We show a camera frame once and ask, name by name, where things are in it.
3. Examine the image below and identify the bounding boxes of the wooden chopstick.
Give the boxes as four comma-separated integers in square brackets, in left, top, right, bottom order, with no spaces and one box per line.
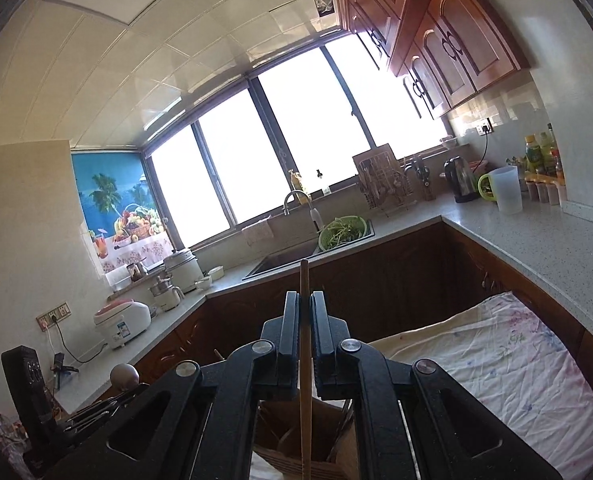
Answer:
[299,259,312,480]

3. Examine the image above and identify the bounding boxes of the metal spoon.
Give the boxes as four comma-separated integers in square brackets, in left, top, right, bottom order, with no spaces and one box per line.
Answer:
[110,363,140,391]

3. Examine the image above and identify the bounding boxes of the kitchen faucet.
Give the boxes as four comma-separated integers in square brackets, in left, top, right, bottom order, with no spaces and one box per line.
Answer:
[282,190,325,233]

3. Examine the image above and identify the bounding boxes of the wooden utensil holder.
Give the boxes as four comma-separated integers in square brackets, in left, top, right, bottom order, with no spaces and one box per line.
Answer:
[253,398,359,479]

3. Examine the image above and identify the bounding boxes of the green vegetable basin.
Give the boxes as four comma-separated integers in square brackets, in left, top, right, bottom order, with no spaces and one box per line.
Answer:
[318,216,368,252]

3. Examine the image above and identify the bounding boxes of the white multi cooker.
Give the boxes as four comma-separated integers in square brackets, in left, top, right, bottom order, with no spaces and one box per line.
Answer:
[163,248,204,292]

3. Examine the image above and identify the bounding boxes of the white rice cooker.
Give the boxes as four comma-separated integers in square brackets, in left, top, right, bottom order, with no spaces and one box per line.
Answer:
[94,299,151,350]

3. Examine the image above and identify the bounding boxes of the dish drying rack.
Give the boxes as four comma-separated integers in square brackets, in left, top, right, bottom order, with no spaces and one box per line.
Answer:
[353,144,416,210]

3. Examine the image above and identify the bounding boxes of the dish soap bottle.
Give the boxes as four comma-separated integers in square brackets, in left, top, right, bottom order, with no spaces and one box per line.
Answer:
[289,169,309,205]

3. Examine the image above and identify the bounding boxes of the white dotted tablecloth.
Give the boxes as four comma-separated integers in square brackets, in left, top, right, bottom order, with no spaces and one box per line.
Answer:
[248,289,593,480]

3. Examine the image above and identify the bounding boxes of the black electric kettle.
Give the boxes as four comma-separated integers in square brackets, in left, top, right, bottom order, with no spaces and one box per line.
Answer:
[443,156,480,204]

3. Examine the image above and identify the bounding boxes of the fruit poster blind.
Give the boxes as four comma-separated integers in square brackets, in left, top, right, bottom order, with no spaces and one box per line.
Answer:
[72,152,173,274]

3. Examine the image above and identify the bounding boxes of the white plastic jug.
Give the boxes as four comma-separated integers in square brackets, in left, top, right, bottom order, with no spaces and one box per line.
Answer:
[478,166,522,214]

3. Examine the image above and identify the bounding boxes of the yellow oil bottle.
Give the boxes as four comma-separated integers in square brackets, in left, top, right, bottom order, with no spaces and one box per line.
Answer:
[525,134,545,174]

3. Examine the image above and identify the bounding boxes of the upper wooden cabinets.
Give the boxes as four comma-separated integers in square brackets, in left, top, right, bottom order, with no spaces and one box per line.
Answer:
[337,0,529,116]

